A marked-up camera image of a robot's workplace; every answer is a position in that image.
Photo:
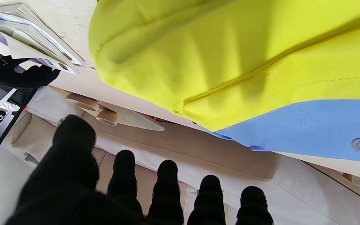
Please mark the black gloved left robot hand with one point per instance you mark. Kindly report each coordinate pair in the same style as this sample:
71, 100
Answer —
70, 181

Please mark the blue and yellow school bag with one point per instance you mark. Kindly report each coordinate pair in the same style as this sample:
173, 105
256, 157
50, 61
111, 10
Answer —
230, 62

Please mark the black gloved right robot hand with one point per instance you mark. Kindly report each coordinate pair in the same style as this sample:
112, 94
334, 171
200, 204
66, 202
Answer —
8, 75

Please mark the blue and white cover book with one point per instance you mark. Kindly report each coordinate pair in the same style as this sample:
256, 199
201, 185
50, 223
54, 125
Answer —
20, 18

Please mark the purple and white cover book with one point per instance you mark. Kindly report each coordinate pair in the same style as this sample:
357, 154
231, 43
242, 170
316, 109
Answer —
17, 51

